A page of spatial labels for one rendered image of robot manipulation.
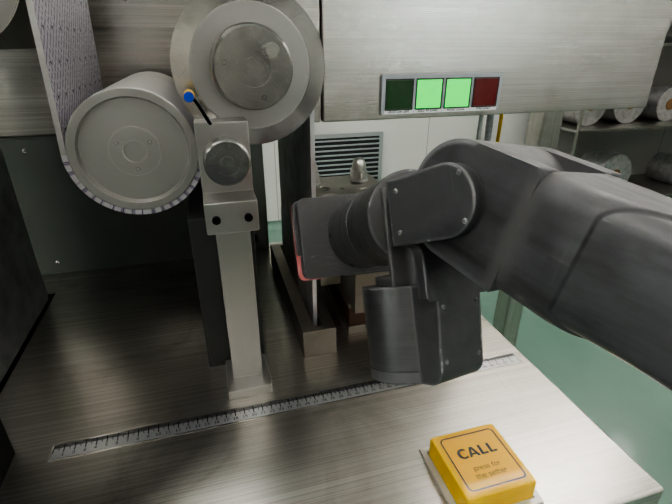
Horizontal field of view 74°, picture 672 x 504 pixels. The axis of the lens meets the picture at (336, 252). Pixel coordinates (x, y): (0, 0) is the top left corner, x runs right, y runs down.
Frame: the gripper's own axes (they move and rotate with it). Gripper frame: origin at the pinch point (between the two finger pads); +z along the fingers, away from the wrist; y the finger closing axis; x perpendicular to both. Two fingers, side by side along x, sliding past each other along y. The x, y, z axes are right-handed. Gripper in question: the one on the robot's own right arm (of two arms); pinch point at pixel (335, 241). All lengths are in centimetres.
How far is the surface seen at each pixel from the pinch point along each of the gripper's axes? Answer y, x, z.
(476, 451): 9.7, -21.3, -5.6
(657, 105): 311, 87, 214
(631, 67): 76, 32, 30
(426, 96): 29, 27, 31
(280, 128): -4.1, 12.4, 1.5
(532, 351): 119, -52, 134
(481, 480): 8.5, -22.6, -8.1
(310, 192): -0.8, 6.3, 6.0
